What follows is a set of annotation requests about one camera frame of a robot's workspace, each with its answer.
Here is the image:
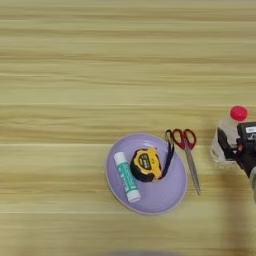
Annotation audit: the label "white and teal glue stick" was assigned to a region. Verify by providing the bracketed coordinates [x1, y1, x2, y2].
[113, 151, 142, 204]

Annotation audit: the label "purple round plate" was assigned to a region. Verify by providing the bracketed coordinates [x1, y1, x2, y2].
[105, 132, 189, 216]

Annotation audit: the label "clear bottle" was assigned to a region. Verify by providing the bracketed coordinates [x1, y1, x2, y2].
[209, 105, 250, 168]

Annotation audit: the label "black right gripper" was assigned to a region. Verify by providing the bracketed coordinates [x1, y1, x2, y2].
[216, 127, 256, 179]

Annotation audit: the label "yellow black tape measure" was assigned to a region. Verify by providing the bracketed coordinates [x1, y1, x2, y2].
[129, 129, 176, 184]

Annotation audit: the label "red-handled scissors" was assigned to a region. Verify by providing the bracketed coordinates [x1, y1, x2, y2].
[171, 127, 202, 197]

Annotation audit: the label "small black box, white label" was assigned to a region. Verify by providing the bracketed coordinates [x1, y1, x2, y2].
[236, 121, 256, 145]

